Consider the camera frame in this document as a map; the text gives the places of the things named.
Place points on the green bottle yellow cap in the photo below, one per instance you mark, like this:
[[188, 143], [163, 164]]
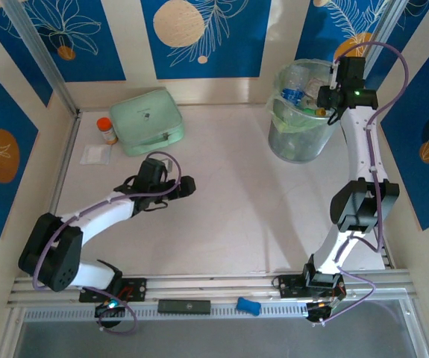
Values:
[[316, 110]]

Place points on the clear bottle blue label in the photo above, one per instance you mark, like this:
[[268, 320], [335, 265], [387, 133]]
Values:
[[292, 95]]

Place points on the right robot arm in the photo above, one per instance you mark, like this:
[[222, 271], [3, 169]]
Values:
[[359, 149]]

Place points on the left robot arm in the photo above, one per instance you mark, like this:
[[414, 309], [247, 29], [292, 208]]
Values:
[[98, 216]]

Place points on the green plastic bin liner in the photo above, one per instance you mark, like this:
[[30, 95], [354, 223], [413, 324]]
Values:
[[279, 112]]

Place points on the silver mesh waste bin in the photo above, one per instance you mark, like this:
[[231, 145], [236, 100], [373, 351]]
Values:
[[296, 145]]

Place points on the white plastic packet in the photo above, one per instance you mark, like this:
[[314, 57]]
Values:
[[95, 154]]

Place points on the mint green zip pouch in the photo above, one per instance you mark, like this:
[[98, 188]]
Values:
[[143, 119]]

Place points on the orange cap spice jar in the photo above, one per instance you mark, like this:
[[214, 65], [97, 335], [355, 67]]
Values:
[[107, 132]]

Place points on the black flat bar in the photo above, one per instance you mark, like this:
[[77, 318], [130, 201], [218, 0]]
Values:
[[184, 306]]

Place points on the blue bone shaped object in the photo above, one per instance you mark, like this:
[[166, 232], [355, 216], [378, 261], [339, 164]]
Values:
[[248, 304]]

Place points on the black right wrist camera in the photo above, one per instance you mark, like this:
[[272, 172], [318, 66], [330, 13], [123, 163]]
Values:
[[329, 97]]

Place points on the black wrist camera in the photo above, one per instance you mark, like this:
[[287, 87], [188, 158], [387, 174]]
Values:
[[329, 97], [187, 185]]

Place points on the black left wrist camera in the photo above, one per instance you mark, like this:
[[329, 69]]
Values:
[[187, 185]]

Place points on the aluminium frame post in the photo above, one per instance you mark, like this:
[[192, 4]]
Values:
[[386, 22], [48, 63]]

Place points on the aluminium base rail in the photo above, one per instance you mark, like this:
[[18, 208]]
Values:
[[214, 285]]

